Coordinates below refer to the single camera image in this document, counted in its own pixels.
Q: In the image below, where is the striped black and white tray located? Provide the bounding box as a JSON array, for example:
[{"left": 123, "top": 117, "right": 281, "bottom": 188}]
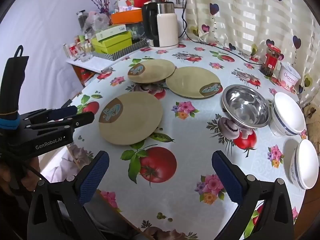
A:
[{"left": 92, "top": 39, "right": 148, "bottom": 61}]

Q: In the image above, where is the row of small bottles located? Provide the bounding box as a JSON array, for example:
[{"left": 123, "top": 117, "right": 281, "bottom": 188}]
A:
[{"left": 63, "top": 34, "right": 92, "bottom": 58}]

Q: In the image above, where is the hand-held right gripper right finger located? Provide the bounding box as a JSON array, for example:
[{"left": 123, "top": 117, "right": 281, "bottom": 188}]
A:
[{"left": 211, "top": 150, "right": 294, "bottom": 240}]

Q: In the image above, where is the clear glass cup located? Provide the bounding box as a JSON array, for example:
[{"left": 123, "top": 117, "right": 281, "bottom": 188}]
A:
[{"left": 75, "top": 42, "right": 93, "bottom": 62}]

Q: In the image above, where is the white and black electric kettle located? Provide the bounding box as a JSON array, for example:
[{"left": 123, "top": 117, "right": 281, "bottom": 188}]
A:
[{"left": 142, "top": 2, "right": 179, "bottom": 47}]

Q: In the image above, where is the white kettle base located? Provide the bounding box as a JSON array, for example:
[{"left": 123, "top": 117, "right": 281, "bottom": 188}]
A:
[{"left": 149, "top": 43, "right": 179, "bottom": 50}]

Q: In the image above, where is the beige plate with fish print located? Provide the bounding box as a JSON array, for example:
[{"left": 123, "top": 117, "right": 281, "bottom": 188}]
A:
[
  {"left": 127, "top": 59, "right": 176, "bottom": 84},
  {"left": 98, "top": 91, "right": 163, "bottom": 146},
  {"left": 165, "top": 66, "right": 222, "bottom": 99}
]

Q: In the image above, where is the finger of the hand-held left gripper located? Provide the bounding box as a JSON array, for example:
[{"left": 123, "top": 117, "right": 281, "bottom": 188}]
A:
[
  {"left": 25, "top": 112, "right": 95, "bottom": 132},
  {"left": 19, "top": 106, "right": 78, "bottom": 125}
]

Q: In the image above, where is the orange box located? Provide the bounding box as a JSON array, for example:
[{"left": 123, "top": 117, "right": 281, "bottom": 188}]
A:
[{"left": 110, "top": 8, "right": 143, "bottom": 25}]

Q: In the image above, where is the cream curtain with heart print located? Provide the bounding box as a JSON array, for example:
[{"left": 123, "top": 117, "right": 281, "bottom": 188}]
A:
[{"left": 184, "top": 0, "right": 320, "bottom": 105}]

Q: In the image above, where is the white yogurt cup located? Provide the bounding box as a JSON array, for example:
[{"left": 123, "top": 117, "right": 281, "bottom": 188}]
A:
[{"left": 278, "top": 62, "right": 301, "bottom": 91}]

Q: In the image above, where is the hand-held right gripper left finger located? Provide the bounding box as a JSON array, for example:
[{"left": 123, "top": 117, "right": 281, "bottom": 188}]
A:
[{"left": 27, "top": 151, "right": 110, "bottom": 240}]

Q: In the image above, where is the white cloth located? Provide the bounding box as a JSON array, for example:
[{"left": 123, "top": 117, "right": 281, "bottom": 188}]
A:
[{"left": 40, "top": 142, "right": 93, "bottom": 180}]

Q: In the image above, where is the white board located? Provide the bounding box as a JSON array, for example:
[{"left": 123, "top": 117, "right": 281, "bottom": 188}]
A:
[{"left": 66, "top": 52, "right": 125, "bottom": 73}]

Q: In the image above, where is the stainless steel bowl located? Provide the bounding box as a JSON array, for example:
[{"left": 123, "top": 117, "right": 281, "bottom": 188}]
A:
[{"left": 221, "top": 84, "right": 272, "bottom": 128}]

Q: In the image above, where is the clear plastic bag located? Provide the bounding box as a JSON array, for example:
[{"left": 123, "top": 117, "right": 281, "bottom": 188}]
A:
[{"left": 82, "top": 11, "right": 112, "bottom": 34}]

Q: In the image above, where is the black power cable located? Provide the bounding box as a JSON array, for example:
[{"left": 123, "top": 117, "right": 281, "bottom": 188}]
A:
[{"left": 182, "top": 0, "right": 262, "bottom": 64}]

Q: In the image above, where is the white bowl with blue stripe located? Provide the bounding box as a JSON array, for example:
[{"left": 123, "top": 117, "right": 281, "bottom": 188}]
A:
[
  {"left": 269, "top": 92, "right": 307, "bottom": 137},
  {"left": 289, "top": 139, "right": 319, "bottom": 190}
]

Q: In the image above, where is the person's left hand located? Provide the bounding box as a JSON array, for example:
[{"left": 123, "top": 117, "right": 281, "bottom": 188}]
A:
[{"left": 0, "top": 156, "right": 41, "bottom": 198}]

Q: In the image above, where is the glass jar with red lid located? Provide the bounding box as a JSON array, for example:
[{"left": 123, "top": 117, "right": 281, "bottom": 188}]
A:
[{"left": 260, "top": 43, "right": 282, "bottom": 77}]

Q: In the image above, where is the dark glass jar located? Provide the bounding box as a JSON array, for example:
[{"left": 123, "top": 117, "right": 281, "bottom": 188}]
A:
[{"left": 76, "top": 10, "right": 87, "bottom": 30}]

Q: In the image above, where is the flat white and green box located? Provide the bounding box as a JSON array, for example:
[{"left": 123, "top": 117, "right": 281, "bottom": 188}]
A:
[{"left": 96, "top": 24, "right": 127, "bottom": 43}]

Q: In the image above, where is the lime green box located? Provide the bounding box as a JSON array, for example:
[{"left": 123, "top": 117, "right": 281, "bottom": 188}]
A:
[{"left": 90, "top": 32, "right": 133, "bottom": 55}]

